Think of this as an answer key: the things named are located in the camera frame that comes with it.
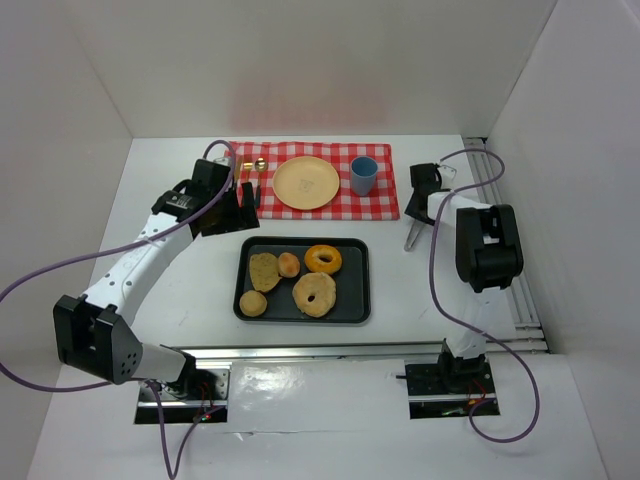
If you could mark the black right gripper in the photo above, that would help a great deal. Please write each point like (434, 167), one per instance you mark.
(416, 209)

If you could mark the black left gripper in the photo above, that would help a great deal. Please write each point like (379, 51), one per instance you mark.
(232, 215)

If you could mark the metal tongs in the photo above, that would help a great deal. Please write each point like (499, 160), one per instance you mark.
(414, 233)

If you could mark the small round bun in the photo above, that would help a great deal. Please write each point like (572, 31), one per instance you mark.
(288, 265)

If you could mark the orange glazed donut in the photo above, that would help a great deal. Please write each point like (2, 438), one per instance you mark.
(323, 259)

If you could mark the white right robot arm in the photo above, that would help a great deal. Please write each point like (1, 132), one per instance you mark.
(487, 256)

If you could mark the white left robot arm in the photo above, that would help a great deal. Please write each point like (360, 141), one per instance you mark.
(94, 330)

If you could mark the flat speckled bread slice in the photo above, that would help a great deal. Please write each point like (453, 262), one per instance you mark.
(264, 272)

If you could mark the red white checkered cloth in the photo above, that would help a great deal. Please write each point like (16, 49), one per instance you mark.
(380, 204)

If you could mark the blue cup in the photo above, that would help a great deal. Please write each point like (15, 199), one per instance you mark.
(363, 174)

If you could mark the beige round plate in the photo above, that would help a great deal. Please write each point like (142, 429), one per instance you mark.
(305, 183)

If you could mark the round yellow muffin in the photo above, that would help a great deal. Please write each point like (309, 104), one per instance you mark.
(253, 303)

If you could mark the pale bagel with hole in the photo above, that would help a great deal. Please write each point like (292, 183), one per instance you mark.
(315, 294)

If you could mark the black baking tray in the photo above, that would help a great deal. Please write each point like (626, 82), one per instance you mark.
(353, 304)

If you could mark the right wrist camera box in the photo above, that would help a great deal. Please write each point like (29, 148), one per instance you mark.
(422, 175)

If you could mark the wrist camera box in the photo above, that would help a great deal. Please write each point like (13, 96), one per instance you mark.
(208, 178)
(422, 175)

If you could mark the gold fork black handle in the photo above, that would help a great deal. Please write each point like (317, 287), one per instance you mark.
(247, 166)

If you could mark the gold knife black handle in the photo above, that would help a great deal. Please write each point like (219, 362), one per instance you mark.
(238, 168)

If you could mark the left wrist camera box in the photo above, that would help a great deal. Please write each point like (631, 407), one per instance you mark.
(208, 178)

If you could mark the gold spoon black handle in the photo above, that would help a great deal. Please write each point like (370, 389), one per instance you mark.
(261, 167)

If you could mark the aluminium front rail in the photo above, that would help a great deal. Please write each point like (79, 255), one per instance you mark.
(365, 351)

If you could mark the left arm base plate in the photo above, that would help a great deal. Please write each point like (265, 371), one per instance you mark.
(208, 403)

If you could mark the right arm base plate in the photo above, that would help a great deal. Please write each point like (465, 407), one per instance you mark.
(431, 396)

